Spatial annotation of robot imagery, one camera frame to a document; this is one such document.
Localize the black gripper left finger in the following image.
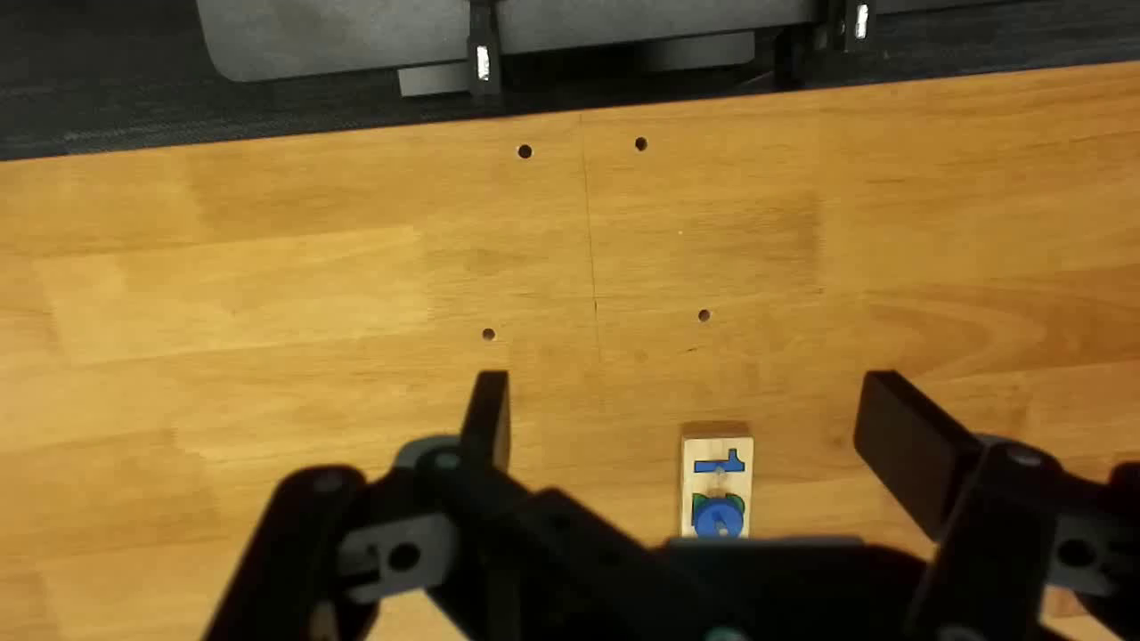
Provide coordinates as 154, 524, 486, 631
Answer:
208, 368, 669, 641

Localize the black post with white sticker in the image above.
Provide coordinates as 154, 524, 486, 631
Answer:
815, 0, 888, 56
467, 0, 507, 98

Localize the wooden number peg board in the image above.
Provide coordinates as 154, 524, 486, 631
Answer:
676, 419, 759, 544

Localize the blue round puzzle piece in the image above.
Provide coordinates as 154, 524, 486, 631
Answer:
688, 495, 747, 544

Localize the grey flat panel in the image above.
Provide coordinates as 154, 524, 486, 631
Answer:
495, 0, 822, 56

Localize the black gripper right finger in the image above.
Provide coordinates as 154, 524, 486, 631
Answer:
852, 368, 1140, 641

